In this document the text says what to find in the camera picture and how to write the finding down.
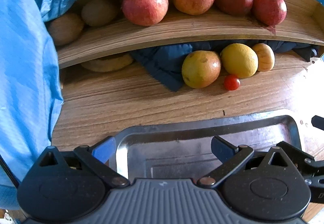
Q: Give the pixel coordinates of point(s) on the light blue cloth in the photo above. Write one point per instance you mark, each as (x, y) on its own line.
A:
(31, 98)

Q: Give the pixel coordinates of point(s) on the wooden desk shelf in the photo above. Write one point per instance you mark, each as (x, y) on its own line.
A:
(303, 23)

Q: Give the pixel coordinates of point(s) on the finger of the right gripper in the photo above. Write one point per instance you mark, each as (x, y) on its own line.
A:
(311, 170)
(318, 122)

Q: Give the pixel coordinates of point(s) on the kiwi right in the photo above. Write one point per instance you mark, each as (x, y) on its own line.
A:
(97, 13)

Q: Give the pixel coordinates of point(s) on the kiwi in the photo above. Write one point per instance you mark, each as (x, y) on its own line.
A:
(97, 13)
(65, 29)

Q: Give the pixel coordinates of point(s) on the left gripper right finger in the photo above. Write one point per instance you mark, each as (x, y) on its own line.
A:
(232, 158)

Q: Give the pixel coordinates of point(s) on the dark blue jacket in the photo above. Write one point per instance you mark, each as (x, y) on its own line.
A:
(164, 63)

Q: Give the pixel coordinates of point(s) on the flat bread under shelf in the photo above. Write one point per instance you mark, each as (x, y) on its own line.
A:
(108, 63)

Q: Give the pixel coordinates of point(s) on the kiwi left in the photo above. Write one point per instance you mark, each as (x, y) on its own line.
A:
(65, 29)

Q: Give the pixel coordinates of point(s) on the metal tray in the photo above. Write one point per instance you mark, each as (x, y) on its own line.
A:
(183, 150)

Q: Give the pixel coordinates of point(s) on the yellow lemon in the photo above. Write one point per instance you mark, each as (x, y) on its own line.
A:
(239, 60)

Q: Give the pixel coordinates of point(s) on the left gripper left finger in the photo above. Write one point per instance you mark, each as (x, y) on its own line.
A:
(95, 158)

